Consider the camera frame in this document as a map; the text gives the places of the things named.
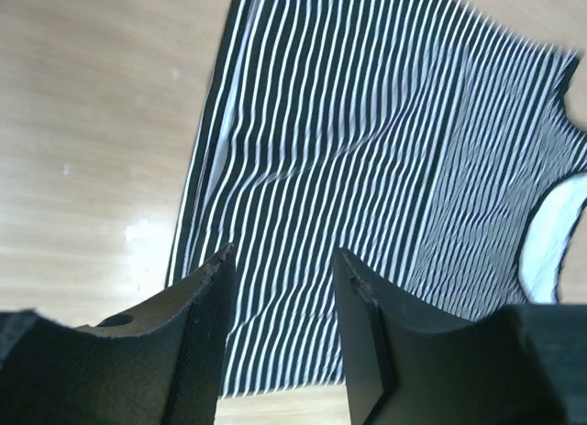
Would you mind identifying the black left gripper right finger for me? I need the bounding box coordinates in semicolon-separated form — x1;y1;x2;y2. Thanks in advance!
333;250;586;424

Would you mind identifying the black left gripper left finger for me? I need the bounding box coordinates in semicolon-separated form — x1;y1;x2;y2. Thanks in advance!
1;244;235;424

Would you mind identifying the black white striped tank top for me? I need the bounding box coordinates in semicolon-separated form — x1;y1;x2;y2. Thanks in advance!
168;0;586;397

